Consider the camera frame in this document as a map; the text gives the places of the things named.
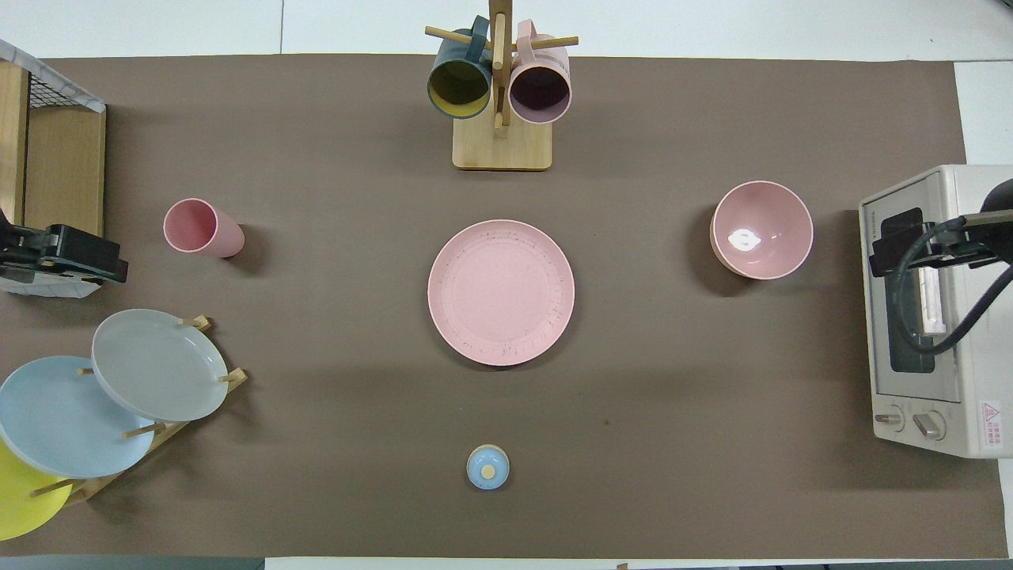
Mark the grey plate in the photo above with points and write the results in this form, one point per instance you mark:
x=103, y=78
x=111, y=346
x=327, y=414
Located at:
x=158, y=364

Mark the pink speckled plate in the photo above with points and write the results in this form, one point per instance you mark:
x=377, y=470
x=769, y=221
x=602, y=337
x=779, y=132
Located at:
x=501, y=293

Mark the dark teal mug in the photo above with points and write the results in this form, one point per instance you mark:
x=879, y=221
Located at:
x=459, y=87

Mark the pink bowl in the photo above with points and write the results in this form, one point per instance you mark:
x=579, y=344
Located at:
x=761, y=229

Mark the beige toaster oven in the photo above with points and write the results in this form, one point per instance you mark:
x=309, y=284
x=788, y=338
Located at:
x=973, y=356

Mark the wooden plate rack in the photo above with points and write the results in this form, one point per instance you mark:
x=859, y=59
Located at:
x=235, y=378

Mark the pink tumbler cup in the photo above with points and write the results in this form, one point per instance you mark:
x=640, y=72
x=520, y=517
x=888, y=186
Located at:
x=194, y=227

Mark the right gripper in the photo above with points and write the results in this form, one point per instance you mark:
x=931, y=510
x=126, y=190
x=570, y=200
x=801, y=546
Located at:
x=961, y=241

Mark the wooden mug tree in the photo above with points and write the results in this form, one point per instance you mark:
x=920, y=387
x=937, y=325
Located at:
x=502, y=150

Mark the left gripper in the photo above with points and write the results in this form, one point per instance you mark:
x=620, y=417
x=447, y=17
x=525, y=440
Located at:
x=24, y=252

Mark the brown table mat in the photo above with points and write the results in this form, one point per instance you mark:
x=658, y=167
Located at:
x=316, y=198

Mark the light blue plate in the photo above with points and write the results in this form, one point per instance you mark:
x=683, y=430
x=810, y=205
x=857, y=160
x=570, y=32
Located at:
x=55, y=419

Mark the yellow plate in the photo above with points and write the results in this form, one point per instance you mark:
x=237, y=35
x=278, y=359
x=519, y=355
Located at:
x=20, y=507

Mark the pale pink mug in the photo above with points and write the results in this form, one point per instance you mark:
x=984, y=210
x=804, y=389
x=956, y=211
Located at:
x=540, y=91

